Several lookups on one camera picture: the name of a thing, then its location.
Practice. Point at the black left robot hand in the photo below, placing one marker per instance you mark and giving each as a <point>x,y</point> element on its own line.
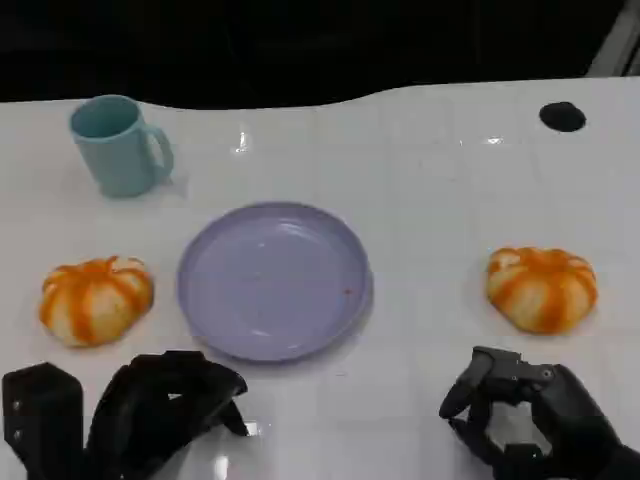
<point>145,415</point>

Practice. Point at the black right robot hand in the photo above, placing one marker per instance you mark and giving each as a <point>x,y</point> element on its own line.
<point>570,425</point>

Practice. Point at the orange and white bread roll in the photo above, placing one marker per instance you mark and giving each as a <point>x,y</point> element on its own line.
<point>542,290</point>
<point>95,302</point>

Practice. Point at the lilac plate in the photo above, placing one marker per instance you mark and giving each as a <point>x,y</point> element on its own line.
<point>272,282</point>

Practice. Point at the pale green mug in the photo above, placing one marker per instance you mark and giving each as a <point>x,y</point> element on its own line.
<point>117,155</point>

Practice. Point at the black round table grommet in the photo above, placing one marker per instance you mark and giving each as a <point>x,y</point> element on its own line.
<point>562,116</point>

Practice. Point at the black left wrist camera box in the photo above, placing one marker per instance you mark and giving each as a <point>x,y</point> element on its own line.
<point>42,415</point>

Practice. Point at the grey metal frame post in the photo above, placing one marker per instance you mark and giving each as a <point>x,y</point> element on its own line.
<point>617,42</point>

